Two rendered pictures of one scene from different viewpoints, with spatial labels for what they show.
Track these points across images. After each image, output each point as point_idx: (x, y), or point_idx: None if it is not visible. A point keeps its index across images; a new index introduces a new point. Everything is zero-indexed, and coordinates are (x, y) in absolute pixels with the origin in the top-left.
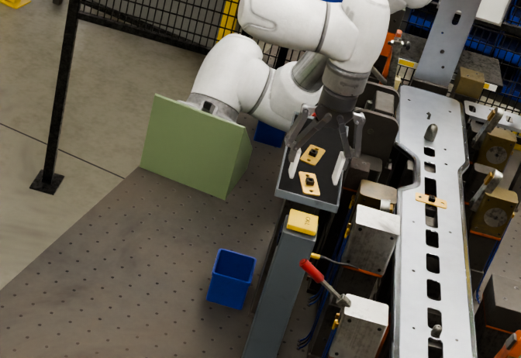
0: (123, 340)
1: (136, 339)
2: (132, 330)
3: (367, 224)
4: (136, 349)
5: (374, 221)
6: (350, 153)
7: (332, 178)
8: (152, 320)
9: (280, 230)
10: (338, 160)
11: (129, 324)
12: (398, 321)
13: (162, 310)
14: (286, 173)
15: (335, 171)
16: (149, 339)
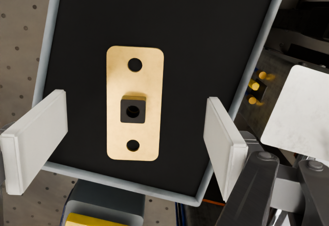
0: (3, 55)
1: (15, 51)
2: (11, 38)
3: (289, 142)
4: (17, 66)
5: (311, 127)
6: (271, 207)
7: (206, 118)
8: (30, 19)
9: (60, 222)
10: (220, 144)
11: (6, 29)
12: (279, 225)
13: (40, 0)
14: (64, 63)
15: (211, 129)
16: (29, 49)
